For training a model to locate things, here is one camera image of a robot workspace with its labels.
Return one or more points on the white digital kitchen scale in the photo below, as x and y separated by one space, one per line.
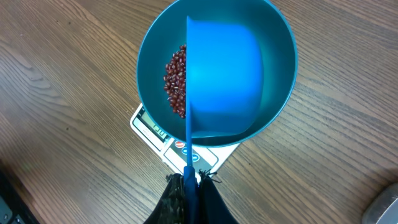
174 152

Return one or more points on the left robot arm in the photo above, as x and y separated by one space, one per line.
13 207

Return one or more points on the clear plastic food container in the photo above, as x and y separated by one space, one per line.
383 209

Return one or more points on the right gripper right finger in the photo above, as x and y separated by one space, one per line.
212 208

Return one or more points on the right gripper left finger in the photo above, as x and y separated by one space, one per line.
171 207

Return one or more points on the blue plastic measuring scoop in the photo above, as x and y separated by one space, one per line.
224 83

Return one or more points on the blue metal bowl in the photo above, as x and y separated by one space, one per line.
168 32

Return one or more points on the red adzuki beans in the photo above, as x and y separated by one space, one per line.
175 81

